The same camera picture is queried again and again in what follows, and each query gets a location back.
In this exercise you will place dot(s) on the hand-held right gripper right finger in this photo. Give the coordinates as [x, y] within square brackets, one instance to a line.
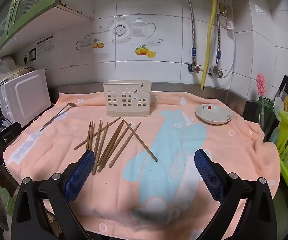
[209, 177]

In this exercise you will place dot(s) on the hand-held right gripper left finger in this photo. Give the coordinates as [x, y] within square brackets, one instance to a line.
[80, 172]

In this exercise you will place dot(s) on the bundle of wooden chopsticks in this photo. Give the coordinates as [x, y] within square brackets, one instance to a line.
[104, 142]

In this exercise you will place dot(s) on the dark long chopstick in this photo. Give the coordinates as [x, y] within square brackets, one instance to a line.
[141, 141]

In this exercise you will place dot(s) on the cream plastic utensil holder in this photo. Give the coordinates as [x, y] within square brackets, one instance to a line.
[116, 92]

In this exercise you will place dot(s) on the orange printed towel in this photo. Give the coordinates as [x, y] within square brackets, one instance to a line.
[59, 142]

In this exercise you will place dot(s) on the white microwave oven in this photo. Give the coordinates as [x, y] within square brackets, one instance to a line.
[29, 97]

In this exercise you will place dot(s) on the green plate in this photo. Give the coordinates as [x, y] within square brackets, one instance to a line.
[5, 200]

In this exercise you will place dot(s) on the beige kitchen appliance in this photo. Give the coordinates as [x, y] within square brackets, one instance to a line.
[19, 72]

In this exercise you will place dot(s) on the white floral dish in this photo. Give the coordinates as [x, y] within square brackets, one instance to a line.
[211, 115]

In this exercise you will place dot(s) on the green glass jar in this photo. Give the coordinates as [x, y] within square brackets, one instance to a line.
[267, 110]

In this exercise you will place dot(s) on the white plastic utensil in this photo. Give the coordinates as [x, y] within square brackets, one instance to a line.
[278, 103]

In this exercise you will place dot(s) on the metal water valve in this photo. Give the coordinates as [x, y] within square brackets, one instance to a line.
[218, 72]

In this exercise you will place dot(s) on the pink bottle brush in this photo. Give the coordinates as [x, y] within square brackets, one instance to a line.
[260, 82]

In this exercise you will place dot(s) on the pink paper tag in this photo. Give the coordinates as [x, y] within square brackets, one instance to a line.
[230, 24]

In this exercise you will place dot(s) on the black wall socket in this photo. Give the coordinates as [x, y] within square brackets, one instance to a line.
[32, 54]

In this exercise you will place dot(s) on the wall label sticker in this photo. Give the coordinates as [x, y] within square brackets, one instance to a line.
[45, 44]

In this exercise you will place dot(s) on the green wall cabinet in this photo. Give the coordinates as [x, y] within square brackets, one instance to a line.
[16, 5]

